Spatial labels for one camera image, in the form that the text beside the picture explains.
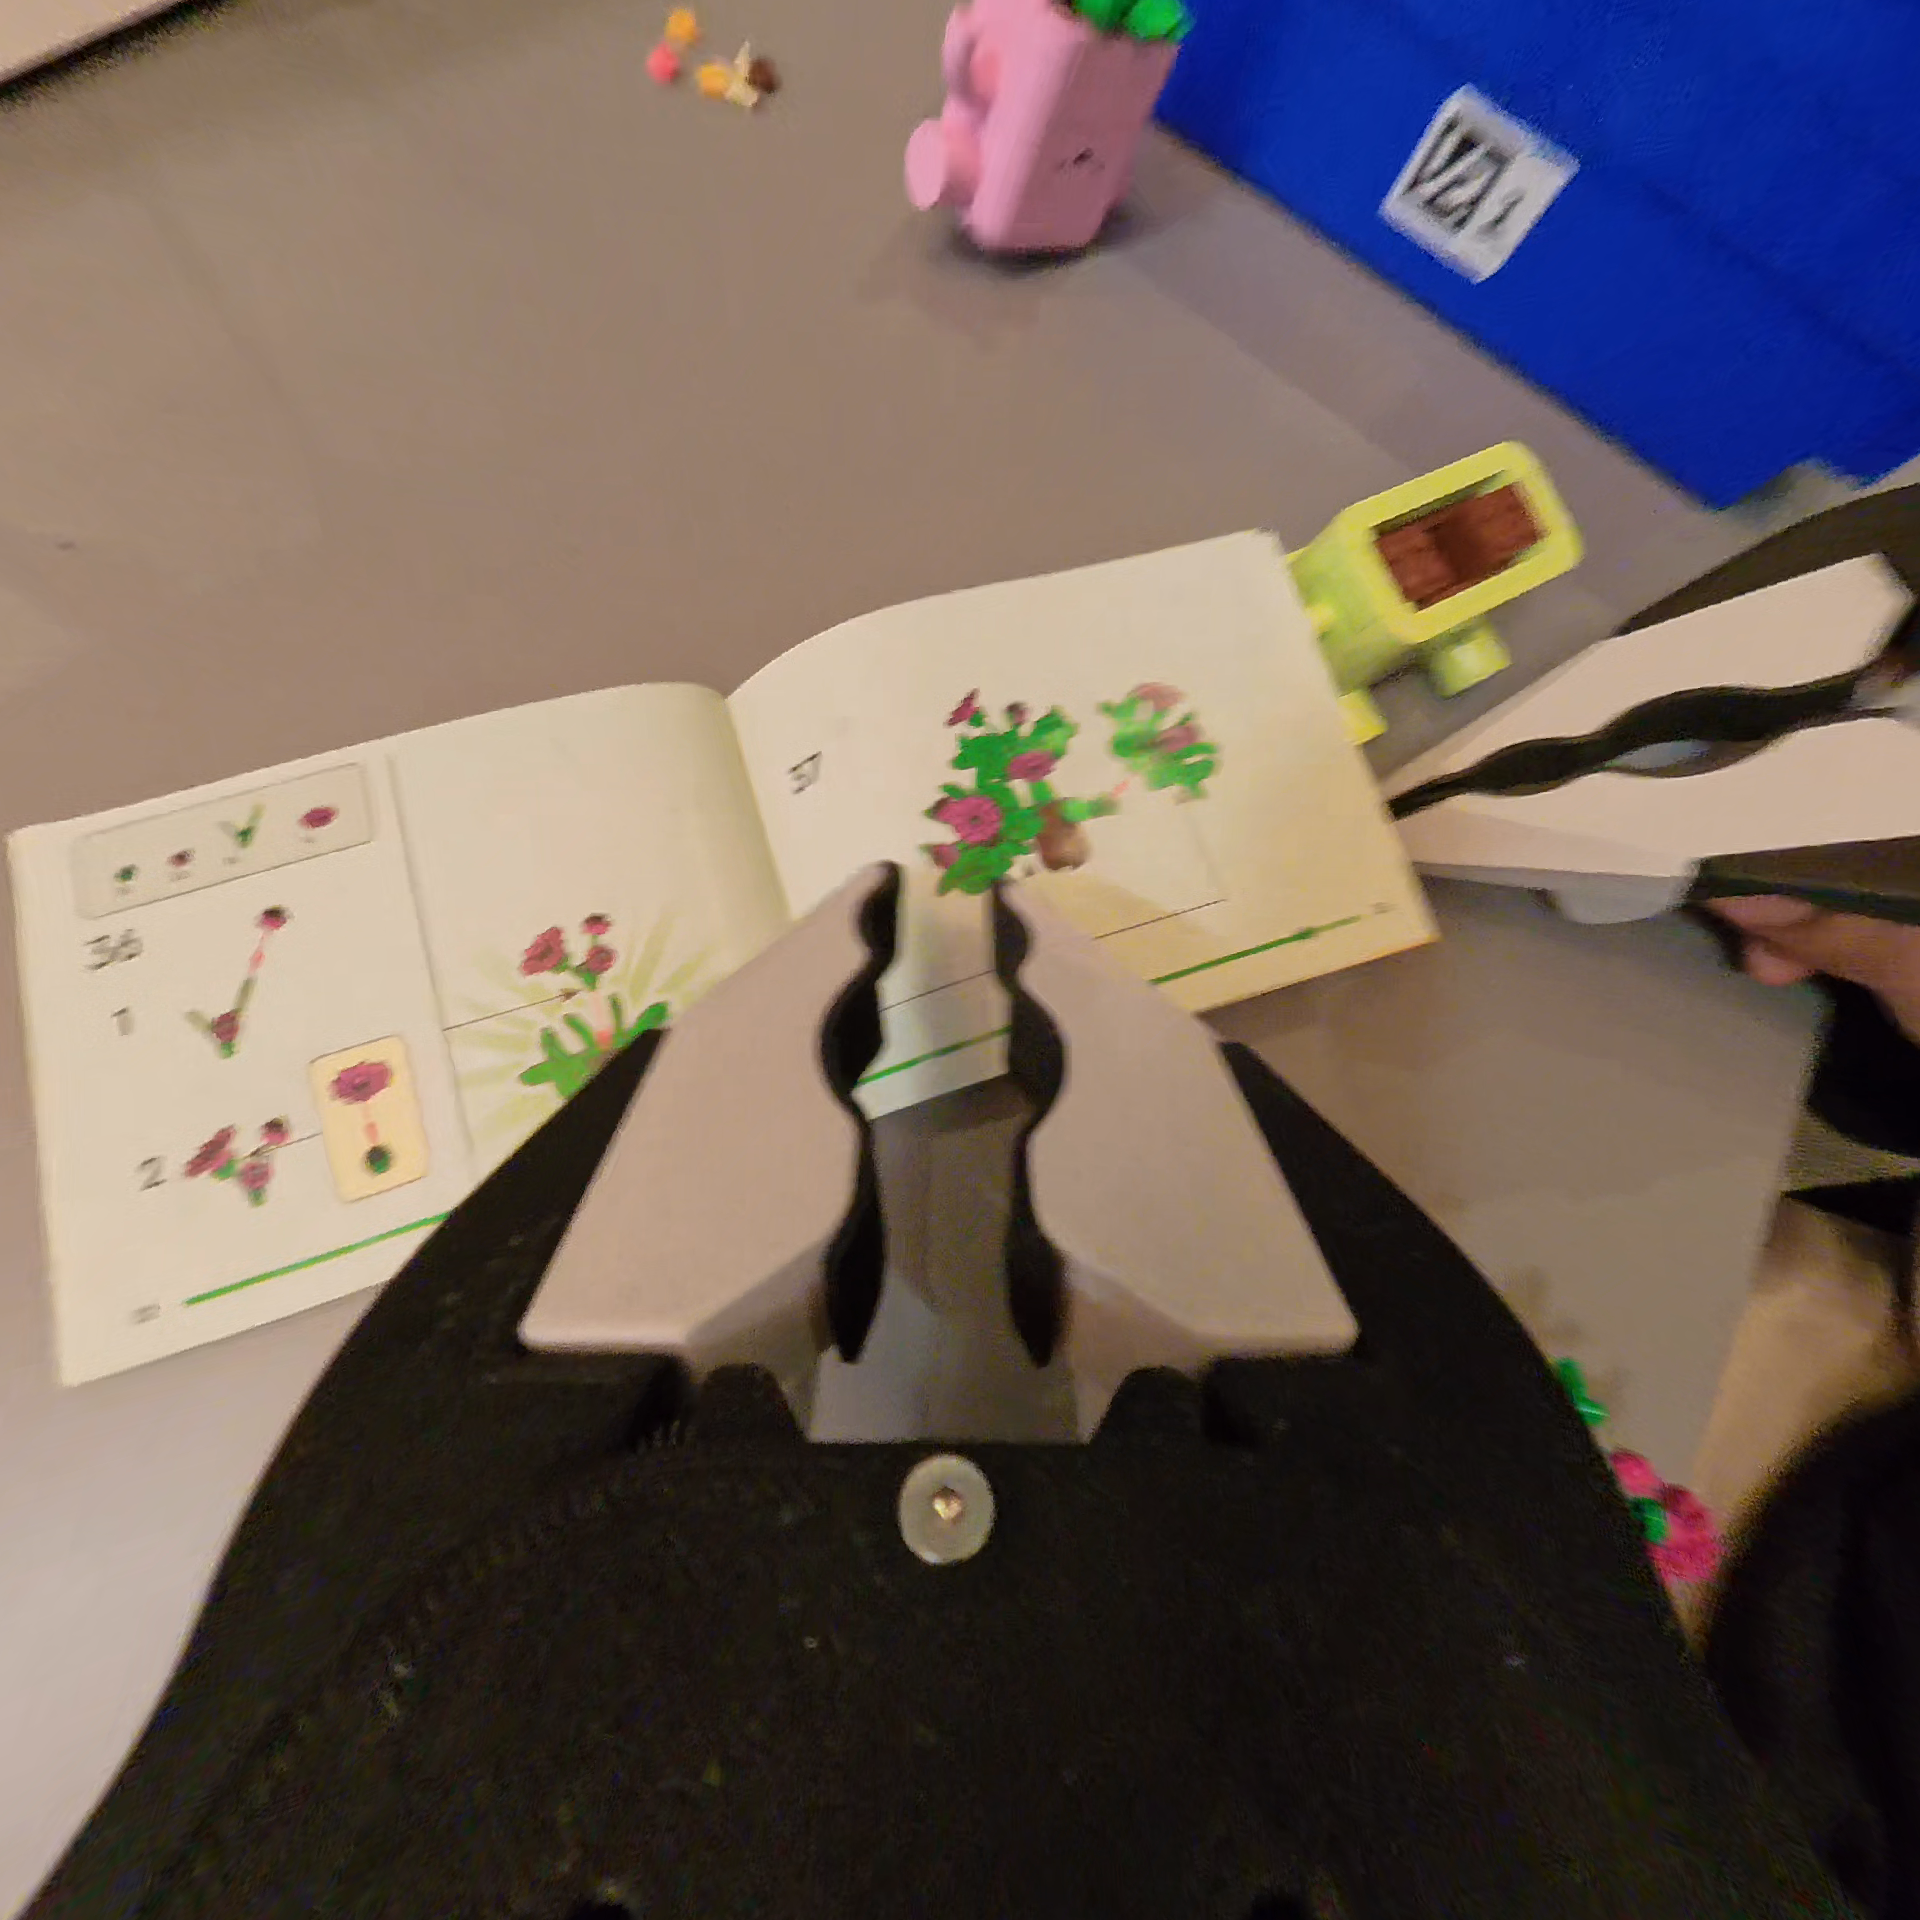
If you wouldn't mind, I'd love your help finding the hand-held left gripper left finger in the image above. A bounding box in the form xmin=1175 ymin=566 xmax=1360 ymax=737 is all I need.
xmin=517 ymin=862 xmax=902 ymax=1366

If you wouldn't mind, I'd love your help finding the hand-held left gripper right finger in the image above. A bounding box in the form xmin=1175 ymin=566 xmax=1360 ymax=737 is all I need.
xmin=989 ymin=880 xmax=1360 ymax=1381

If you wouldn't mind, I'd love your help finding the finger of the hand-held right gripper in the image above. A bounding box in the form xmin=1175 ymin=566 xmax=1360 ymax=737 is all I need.
xmin=1377 ymin=554 xmax=1917 ymax=806
xmin=1390 ymin=714 xmax=1920 ymax=928

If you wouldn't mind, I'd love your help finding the lime green toy planter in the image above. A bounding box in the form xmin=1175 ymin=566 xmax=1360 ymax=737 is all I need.
xmin=1288 ymin=443 xmax=1586 ymax=742

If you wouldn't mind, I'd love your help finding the instruction booklet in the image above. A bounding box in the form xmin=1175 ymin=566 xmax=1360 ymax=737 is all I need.
xmin=7 ymin=527 xmax=1442 ymax=1388

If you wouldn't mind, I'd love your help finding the toy flower plant brown base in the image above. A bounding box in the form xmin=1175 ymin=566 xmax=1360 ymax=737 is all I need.
xmin=1550 ymin=1356 xmax=1729 ymax=1592

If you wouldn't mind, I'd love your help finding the person's right forearm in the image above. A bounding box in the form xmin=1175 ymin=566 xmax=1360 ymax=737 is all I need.
xmin=1797 ymin=982 xmax=1920 ymax=1200

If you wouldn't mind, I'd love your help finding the person's right hand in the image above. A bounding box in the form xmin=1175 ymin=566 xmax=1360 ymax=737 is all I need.
xmin=1707 ymin=891 xmax=1920 ymax=1040

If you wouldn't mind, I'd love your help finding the blue plastic bin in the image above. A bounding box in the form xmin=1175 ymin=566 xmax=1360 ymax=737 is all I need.
xmin=1155 ymin=0 xmax=1920 ymax=512

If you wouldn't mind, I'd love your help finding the pink brick planter with plant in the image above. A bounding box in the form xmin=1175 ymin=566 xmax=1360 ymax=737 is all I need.
xmin=904 ymin=0 xmax=1180 ymax=252

